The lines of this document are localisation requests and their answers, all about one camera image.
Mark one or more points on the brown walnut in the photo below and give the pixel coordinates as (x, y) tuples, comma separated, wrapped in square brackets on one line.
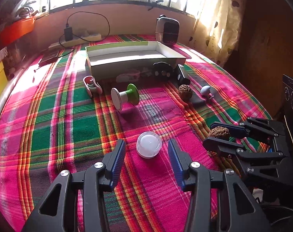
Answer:
[(185, 92), (220, 133)]

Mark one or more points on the white mushroom knob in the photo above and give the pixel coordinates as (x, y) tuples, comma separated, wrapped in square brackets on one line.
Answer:
[(206, 93)]

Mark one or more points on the plaid bed cover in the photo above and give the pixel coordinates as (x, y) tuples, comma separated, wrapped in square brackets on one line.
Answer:
[(50, 123)]

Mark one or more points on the cream patterned curtain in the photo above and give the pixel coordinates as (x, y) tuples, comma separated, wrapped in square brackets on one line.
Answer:
[(217, 29)]

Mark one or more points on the pink tape dispenser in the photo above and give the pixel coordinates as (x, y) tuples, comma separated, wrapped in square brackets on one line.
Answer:
[(91, 86)]

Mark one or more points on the black rectangular device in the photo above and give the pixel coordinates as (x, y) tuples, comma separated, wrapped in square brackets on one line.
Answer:
[(181, 75)]

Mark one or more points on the shallow grey cardboard box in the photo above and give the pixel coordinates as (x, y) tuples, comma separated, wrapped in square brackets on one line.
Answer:
[(112, 59)]

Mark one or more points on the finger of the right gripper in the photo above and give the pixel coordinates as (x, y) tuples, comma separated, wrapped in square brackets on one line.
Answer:
[(253, 128), (225, 148)]

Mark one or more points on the black phone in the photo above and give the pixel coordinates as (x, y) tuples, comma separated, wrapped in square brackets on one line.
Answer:
[(49, 58)]

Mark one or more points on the orange tray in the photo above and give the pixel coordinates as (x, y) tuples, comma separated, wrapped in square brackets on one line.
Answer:
[(16, 30)]

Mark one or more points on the black charger with cable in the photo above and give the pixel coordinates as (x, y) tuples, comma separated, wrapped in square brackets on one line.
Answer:
[(68, 31)]

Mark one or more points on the white round plastic container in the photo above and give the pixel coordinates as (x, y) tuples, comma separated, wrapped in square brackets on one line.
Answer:
[(148, 144)]

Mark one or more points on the small space heater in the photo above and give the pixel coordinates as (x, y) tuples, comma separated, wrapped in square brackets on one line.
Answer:
[(166, 30)]

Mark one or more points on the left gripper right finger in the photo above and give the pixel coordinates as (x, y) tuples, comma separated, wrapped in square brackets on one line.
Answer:
[(219, 201)]

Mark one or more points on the black round disc device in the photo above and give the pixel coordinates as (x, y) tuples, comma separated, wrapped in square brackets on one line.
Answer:
[(162, 70)]

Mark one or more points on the grey metal tube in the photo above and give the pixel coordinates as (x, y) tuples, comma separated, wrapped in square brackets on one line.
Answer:
[(11, 84)]

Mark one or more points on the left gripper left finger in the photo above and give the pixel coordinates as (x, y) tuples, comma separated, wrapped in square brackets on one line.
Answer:
[(57, 210)]

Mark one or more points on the green white spool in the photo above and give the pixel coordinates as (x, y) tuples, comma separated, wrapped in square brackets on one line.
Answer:
[(130, 95)]

